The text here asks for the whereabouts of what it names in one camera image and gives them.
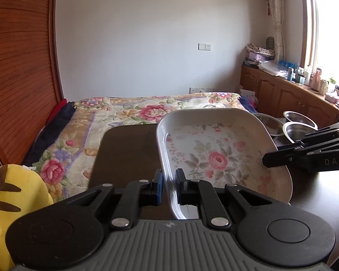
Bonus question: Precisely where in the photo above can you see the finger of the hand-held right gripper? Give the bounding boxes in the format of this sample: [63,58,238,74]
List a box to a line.
[262,143,339,168]
[295,127,339,149]

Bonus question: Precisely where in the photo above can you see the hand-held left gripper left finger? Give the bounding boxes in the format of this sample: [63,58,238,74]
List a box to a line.
[64,169,163,230]

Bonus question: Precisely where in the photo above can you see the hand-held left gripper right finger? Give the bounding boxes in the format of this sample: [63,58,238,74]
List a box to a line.
[175,168,278,228]

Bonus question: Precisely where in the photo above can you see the stainless steel bowl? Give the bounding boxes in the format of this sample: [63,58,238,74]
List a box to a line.
[283,110,318,129]
[282,122,318,145]
[254,113,285,138]

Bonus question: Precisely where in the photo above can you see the floral rectangular ceramic plate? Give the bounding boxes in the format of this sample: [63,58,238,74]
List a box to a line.
[155,108,293,220]

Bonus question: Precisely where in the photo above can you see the wooden cabinet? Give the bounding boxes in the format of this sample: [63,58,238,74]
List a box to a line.
[240,64,339,122]

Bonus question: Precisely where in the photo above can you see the pink kettle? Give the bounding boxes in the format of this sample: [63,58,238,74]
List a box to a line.
[310,68,323,92]

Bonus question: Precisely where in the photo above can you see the blue blanket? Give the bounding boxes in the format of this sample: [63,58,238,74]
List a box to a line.
[238,95,258,114]

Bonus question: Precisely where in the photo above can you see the white paper box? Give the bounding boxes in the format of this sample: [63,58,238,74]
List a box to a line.
[239,89,256,105]

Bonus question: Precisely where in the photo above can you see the clear plastic bags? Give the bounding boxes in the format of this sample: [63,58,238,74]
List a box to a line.
[258,60,290,77]

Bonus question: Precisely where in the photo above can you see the floral quilted blanket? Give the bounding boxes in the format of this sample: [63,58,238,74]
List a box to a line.
[22,91,256,204]

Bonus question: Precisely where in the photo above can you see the stack of books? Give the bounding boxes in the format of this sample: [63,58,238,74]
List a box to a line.
[242,58,265,69]

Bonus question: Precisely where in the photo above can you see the purple box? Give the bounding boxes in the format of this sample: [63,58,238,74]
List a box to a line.
[249,51,275,61]

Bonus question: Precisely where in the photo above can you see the window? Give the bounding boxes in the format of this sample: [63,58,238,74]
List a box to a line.
[301,0,339,89]

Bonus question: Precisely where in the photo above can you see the stack of newspapers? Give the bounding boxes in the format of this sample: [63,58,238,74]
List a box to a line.
[245,43,276,55]

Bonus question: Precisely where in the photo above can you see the navy cloth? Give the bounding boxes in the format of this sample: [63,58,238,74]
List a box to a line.
[25,101,75,166]

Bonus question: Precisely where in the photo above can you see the red cloth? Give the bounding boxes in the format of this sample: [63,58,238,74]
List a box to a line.
[45,98,69,125]

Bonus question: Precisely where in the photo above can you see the patterned cream curtain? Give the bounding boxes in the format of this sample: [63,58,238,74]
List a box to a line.
[264,0,286,62]

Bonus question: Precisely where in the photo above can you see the yellow plush toy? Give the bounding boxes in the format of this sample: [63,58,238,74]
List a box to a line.
[0,164,55,271]

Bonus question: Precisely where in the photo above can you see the slatted wooden headboard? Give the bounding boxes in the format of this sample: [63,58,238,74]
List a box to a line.
[0,0,65,171]

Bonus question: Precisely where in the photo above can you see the row of wall outlets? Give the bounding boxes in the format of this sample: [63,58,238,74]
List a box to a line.
[189,86,216,94]

